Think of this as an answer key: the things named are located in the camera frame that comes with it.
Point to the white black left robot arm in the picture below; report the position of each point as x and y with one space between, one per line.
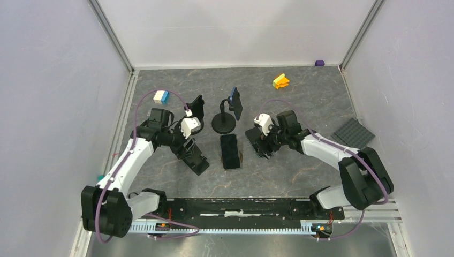
106 209

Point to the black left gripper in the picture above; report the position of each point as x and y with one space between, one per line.
180 150

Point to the black folding desk stand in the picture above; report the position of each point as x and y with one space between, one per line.
194 159

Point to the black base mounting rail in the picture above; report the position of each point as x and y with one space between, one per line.
245 213

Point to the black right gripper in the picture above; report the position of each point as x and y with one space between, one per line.
265 140

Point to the purple small block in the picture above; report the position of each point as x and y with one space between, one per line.
319 62

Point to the grey studded baseplate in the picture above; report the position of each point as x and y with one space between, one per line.
353 134

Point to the yellow orange toy block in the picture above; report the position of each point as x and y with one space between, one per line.
280 81

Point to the dark grey phone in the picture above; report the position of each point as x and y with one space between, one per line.
230 154

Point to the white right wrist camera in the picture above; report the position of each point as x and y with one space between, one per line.
265 123

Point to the dark blue edged phone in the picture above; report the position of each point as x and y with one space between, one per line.
235 104

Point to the black phone light blue edge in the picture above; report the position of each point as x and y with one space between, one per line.
197 107

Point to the black phone stand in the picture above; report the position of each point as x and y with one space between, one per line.
224 122

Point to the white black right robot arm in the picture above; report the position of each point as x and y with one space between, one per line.
364 179

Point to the white blue toy block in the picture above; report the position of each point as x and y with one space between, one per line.
161 97

